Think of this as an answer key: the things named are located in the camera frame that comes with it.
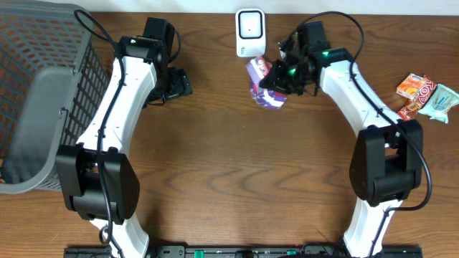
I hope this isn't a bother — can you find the red purple floral packet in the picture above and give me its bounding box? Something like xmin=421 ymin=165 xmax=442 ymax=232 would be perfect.
xmin=245 ymin=56 xmax=287 ymax=110

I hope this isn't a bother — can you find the small orange tissue pack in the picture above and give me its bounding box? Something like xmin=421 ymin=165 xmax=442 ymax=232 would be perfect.
xmin=396 ymin=73 xmax=427 ymax=100

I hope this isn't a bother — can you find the orange Top chocolate bar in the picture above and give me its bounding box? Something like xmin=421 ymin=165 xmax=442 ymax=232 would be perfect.
xmin=397 ymin=76 xmax=437 ymax=121

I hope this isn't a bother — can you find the teal snack packet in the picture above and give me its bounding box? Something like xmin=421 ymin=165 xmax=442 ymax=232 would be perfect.
xmin=419 ymin=84 xmax=458 ymax=124

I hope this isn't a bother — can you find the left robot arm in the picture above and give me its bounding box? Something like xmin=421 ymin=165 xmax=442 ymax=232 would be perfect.
xmin=55 ymin=36 xmax=192 ymax=257

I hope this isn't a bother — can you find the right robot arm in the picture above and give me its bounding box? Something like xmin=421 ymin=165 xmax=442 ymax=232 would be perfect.
xmin=260 ymin=45 xmax=425 ymax=257

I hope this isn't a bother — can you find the grey plastic basket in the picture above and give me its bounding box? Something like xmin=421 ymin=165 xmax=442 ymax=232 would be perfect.
xmin=1 ymin=1 xmax=109 ymax=194

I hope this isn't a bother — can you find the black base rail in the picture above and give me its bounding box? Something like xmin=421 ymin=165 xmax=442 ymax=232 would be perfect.
xmin=64 ymin=244 xmax=424 ymax=258

